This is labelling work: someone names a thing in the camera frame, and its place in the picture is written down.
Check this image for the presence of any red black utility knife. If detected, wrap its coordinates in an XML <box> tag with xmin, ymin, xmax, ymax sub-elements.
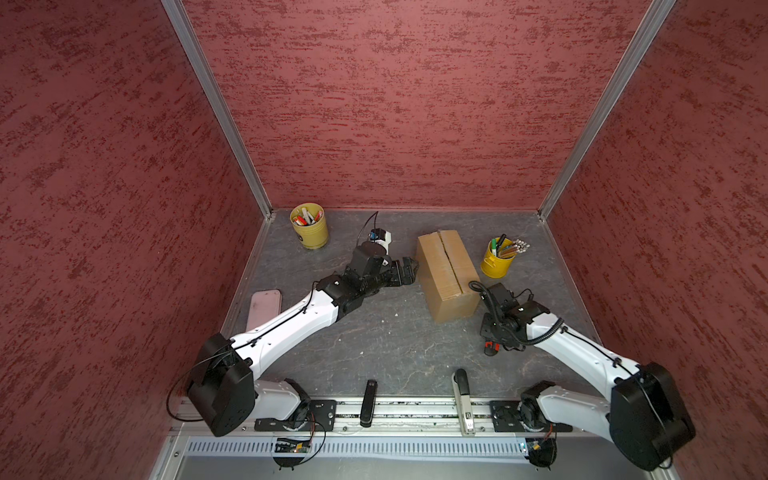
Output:
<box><xmin>484</xmin><ymin>341</ymin><xmax>500</xmax><ymax>357</ymax></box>

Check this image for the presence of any brown cardboard express box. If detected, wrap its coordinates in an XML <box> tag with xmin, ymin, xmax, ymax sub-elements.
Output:
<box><xmin>416</xmin><ymin>230</ymin><xmax>480</xmax><ymax>324</ymax></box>

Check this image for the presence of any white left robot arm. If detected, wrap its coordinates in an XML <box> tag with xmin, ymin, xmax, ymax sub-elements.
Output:
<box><xmin>186</xmin><ymin>241</ymin><xmax>419</xmax><ymax>437</ymax></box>

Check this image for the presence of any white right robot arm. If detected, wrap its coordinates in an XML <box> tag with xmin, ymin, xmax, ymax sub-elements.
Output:
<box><xmin>469</xmin><ymin>281</ymin><xmax>696</xmax><ymax>471</ymax></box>

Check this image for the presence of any yellow pencil cup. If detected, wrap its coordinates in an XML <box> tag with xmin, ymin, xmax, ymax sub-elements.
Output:
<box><xmin>481</xmin><ymin>237</ymin><xmax>517</xmax><ymax>279</ymax></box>

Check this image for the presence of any coloured pencils bundle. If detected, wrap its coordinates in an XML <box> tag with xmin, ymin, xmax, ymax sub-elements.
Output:
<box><xmin>500</xmin><ymin>239</ymin><xmax>530</xmax><ymax>258</ymax></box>

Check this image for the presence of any yellow-green pen holder cup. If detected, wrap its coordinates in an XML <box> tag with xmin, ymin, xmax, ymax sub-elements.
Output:
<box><xmin>290</xmin><ymin>203</ymin><xmax>329</xmax><ymax>250</ymax></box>

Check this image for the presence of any pink flat case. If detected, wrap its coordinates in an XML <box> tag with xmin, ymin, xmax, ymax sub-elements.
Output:
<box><xmin>245</xmin><ymin>289</ymin><xmax>282</xmax><ymax>331</ymax></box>

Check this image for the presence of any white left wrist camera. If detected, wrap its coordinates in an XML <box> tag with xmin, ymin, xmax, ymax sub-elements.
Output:
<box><xmin>369</xmin><ymin>228</ymin><xmax>392</xmax><ymax>250</ymax></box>

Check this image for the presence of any silver latch with black handle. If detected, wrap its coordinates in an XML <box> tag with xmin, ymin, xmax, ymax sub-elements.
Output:
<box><xmin>452</xmin><ymin>368</ymin><xmax>475</xmax><ymax>436</ymax></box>

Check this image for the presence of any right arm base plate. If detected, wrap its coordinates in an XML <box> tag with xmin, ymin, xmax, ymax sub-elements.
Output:
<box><xmin>489</xmin><ymin>400</ymin><xmax>574</xmax><ymax>434</ymax></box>

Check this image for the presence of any black handle on rail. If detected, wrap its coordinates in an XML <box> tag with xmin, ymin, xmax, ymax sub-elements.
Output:
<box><xmin>359</xmin><ymin>379</ymin><xmax>378</xmax><ymax>428</ymax></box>

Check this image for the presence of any right circuit board with wires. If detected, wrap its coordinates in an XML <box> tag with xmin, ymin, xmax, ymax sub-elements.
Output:
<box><xmin>526</xmin><ymin>437</ymin><xmax>558</xmax><ymax>469</ymax></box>

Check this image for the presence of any circuit board with wires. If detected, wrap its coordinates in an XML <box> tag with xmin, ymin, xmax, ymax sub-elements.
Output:
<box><xmin>272</xmin><ymin>438</ymin><xmax>313</xmax><ymax>469</ymax></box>
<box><xmin>526</xmin><ymin>437</ymin><xmax>558</xmax><ymax>469</ymax></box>

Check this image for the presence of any aluminium front rail frame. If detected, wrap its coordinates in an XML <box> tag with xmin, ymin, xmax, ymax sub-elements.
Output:
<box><xmin>149</xmin><ymin>396</ymin><xmax>679</xmax><ymax>479</ymax></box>

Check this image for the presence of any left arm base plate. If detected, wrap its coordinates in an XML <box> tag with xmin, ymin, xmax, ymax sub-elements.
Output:
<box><xmin>254</xmin><ymin>399</ymin><xmax>338</xmax><ymax>432</ymax></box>

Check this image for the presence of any left circuit board with wires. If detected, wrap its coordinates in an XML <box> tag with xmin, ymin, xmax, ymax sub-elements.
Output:
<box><xmin>272</xmin><ymin>438</ymin><xmax>313</xmax><ymax>469</ymax></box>

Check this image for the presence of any aluminium corner post left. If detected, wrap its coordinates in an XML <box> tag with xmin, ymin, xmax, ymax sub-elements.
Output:
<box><xmin>161</xmin><ymin>0</ymin><xmax>273</xmax><ymax>223</ymax></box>

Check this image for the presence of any aluminium corner post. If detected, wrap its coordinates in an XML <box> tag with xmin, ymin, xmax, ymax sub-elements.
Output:
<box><xmin>161</xmin><ymin>0</ymin><xmax>273</xmax><ymax>223</ymax></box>
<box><xmin>538</xmin><ymin>0</ymin><xmax>676</xmax><ymax>222</ymax></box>

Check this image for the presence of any aluminium corner post right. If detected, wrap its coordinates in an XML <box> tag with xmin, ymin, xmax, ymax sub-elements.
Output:
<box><xmin>538</xmin><ymin>0</ymin><xmax>676</xmax><ymax>222</ymax></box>

